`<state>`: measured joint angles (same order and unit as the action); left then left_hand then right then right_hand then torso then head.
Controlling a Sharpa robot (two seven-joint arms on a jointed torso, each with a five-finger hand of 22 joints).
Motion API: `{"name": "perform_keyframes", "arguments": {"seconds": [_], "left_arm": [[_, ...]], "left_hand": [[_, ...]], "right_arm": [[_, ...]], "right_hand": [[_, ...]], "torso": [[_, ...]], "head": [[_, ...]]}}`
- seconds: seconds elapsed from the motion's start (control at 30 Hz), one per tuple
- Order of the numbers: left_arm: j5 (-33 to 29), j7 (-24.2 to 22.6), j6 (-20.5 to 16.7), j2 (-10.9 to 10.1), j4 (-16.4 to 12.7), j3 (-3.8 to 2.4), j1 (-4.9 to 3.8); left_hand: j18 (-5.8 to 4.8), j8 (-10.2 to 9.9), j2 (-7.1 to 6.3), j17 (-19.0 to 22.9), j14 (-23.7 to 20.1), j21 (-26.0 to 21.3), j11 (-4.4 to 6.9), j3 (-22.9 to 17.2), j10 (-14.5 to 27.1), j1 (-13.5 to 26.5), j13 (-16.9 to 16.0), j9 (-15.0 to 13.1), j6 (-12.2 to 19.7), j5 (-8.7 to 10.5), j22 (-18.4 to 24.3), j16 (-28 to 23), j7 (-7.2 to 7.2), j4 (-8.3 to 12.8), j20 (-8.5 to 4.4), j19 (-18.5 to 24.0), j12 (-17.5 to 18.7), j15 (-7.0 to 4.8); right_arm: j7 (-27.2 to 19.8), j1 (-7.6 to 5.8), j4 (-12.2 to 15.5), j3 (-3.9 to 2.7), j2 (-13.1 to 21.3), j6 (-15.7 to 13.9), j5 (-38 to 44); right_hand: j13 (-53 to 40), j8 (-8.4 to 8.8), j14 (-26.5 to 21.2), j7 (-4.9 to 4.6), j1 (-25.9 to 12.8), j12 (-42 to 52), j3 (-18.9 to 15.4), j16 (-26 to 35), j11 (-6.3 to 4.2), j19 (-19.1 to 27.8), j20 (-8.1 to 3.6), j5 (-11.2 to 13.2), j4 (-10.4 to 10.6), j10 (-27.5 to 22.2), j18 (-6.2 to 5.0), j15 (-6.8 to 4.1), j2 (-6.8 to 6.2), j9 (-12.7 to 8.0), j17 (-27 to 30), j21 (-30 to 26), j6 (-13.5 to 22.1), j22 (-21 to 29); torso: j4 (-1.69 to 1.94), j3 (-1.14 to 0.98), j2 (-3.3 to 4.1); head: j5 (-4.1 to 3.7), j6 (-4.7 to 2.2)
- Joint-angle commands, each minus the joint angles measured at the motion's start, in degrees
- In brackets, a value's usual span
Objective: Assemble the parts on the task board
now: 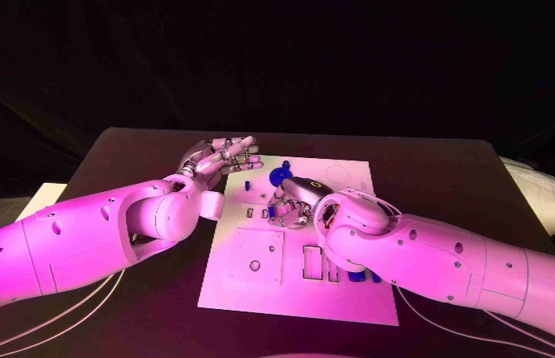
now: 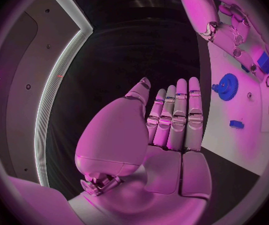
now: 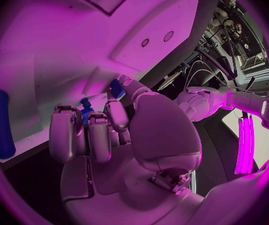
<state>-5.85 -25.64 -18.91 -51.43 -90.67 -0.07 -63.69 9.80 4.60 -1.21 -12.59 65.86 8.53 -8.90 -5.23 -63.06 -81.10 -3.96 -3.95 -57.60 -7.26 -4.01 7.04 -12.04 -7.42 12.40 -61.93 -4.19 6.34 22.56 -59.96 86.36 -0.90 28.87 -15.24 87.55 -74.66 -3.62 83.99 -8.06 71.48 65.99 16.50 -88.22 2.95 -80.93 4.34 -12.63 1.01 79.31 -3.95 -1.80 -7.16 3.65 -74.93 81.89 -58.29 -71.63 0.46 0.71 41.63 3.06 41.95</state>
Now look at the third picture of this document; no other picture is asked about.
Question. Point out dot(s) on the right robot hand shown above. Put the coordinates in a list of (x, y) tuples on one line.
[(162, 131)]

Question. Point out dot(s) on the blue block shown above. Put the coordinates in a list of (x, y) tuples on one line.
[(117, 89)]

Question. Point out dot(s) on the blue peg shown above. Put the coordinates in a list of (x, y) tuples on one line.
[(85, 114)]

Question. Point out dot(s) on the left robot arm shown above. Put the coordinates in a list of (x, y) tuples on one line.
[(202, 101)]

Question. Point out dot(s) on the white task board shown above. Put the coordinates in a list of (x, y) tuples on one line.
[(78, 46)]

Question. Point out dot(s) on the long blue cylinder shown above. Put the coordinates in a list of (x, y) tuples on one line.
[(2, 123)]

